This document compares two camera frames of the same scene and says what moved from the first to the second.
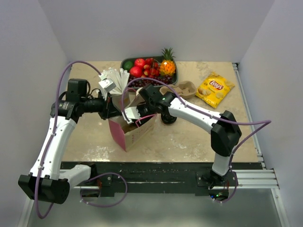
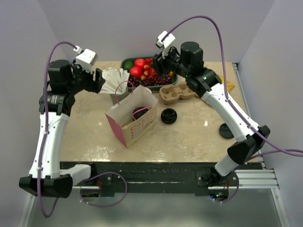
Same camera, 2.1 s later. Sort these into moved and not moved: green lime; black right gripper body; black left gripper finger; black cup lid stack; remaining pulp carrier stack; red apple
Moved: black right gripper body; black left gripper finger
Not moved: remaining pulp carrier stack; red apple; black cup lid stack; green lime
